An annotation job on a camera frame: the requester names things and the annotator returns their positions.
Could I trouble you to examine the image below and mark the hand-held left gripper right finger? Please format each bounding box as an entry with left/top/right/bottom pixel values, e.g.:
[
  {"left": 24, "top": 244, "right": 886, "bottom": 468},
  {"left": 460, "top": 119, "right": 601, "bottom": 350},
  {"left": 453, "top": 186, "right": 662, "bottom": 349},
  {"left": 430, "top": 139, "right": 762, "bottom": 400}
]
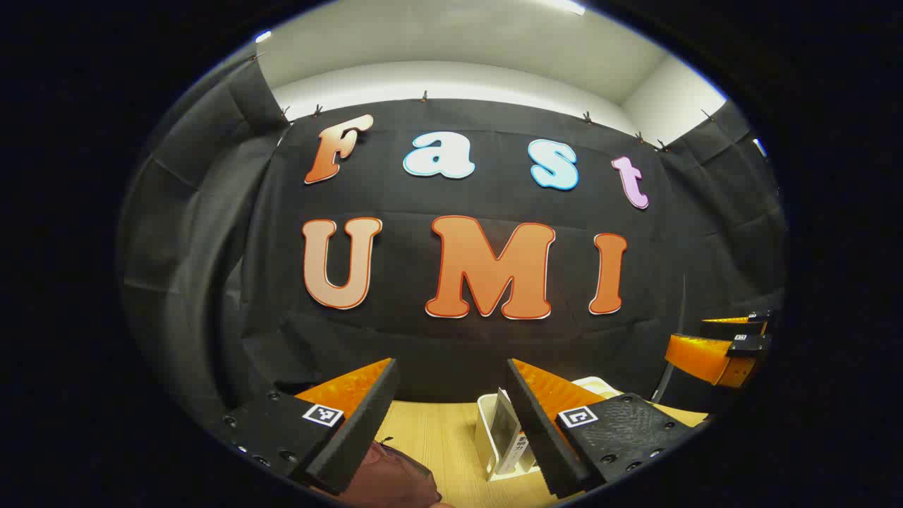
[{"left": 505, "top": 358, "right": 696, "bottom": 500}]

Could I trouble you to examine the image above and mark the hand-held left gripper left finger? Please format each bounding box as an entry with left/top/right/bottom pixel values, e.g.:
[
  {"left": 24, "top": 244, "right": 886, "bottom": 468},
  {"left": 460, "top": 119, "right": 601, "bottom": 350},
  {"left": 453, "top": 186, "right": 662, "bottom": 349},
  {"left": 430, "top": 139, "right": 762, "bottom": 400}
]
[{"left": 208, "top": 358, "right": 401, "bottom": 495}]

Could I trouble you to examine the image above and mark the grey photo cover book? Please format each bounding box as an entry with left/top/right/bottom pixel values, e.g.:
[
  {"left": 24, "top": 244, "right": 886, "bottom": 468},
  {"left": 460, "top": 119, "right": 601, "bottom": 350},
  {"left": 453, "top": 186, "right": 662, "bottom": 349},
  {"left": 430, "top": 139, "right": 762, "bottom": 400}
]
[{"left": 490, "top": 388, "right": 538, "bottom": 475}]

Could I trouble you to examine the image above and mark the white bookshelf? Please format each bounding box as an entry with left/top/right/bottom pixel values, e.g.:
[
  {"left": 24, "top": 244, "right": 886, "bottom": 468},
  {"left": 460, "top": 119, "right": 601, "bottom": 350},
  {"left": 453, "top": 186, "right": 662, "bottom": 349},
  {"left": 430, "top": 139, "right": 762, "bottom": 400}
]
[{"left": 476, "top": 376, "right": 622, "bottom": 483}]

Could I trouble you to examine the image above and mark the dark red schoolbag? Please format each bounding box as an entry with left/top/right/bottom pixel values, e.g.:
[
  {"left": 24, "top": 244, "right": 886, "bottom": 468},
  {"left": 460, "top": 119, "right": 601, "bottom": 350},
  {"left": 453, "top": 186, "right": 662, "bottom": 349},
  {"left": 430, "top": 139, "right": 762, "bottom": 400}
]
[{"left": 339, "top": 437, "right": 442, "bottom": 508}]

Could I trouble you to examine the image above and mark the black backdrop cloth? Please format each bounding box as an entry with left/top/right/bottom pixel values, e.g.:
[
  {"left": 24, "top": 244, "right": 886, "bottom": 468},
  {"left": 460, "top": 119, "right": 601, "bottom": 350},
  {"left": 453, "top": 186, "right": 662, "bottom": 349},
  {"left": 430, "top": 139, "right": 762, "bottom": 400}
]
[{"left": 116, "top": 56, "right": 787, "bottom": 424}]

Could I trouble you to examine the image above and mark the row of small cloth clips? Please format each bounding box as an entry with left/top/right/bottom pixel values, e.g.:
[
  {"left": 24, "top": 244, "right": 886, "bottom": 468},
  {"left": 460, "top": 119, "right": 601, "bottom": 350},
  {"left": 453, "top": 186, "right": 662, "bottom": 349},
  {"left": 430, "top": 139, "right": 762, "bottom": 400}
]
[{"left": 250, "top": 51, "right": 717, "bottom": 152}]

